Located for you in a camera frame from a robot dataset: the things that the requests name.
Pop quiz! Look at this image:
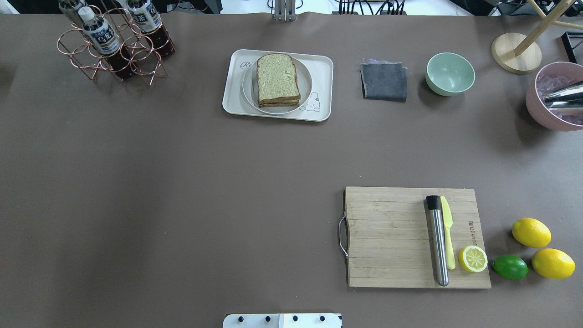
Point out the white round plate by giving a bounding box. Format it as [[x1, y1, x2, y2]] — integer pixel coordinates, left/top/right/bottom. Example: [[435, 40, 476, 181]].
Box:
[[241, 57, 312, 115]]

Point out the cream rabbit tray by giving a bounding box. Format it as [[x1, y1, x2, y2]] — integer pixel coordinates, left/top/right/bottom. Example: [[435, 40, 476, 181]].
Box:
[[222, 49, 333, 121]]

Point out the bread slice with fried egg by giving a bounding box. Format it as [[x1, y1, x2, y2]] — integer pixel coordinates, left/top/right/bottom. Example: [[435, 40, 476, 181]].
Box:
[[257, 99, 300, 108]]

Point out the grey folded cloth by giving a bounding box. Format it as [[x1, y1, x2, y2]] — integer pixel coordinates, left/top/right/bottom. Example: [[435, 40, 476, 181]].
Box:
[[360, 59, 408, 101]]

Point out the wooden cutting board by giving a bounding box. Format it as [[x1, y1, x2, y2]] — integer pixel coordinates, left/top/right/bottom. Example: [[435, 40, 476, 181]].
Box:
[[344, 186, 485, 288]]

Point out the steel cylinder tool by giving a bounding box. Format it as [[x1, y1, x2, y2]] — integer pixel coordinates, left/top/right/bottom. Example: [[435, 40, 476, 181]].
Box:
[[425, 195, 449, 287]]

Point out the yellow plastic knife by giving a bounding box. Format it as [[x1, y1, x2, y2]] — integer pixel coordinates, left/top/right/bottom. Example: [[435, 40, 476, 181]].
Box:
[[440, 196, 456, 270]]

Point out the green bowl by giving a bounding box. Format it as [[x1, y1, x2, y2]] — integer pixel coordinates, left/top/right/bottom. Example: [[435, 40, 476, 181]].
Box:
[[425, 52, 476, 96]]

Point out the half lemon slice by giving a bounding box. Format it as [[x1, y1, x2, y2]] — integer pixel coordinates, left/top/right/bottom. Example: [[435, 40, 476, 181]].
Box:
[[458, 245, 488, 273]]

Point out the tea bottle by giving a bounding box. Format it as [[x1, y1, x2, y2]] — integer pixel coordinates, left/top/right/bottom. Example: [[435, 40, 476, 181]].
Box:
[[78, 6, 133, 79], [58, 0, 86, 29], [127, 0, 175, 57]]

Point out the green lime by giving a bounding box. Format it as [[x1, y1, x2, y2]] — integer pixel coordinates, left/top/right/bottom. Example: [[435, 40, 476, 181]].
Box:
[[492, 255, 529, 281]]

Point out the yellow lemon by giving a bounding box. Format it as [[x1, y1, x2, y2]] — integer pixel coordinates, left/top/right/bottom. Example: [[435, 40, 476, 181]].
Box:
[[532, 248, 576, 279], [511, 218, 552, 248]]

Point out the wooden mug tree stand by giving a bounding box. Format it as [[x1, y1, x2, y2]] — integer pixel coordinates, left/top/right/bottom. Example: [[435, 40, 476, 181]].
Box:
[[491, 0, 583, 74]]

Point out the pink bowl with ice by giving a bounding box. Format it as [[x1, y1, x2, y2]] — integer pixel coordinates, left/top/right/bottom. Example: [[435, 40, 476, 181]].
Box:
[[526, 62, 583, 132]]

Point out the steel ice scoop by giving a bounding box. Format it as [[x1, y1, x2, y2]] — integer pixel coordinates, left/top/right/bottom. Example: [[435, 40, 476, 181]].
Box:
[[543, 81, 583, 115]]

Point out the aluminium frame post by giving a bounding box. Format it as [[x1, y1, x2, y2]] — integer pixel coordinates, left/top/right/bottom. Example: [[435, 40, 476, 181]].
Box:
[[273, 0, 296, 21]]

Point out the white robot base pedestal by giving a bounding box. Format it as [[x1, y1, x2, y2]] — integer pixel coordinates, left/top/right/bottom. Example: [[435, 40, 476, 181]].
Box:
[[222, 312, 343, 328]]

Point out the copper wire bottle rack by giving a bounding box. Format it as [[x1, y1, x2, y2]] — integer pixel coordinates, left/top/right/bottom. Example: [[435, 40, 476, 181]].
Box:
[[57, 0, 175, 86]]

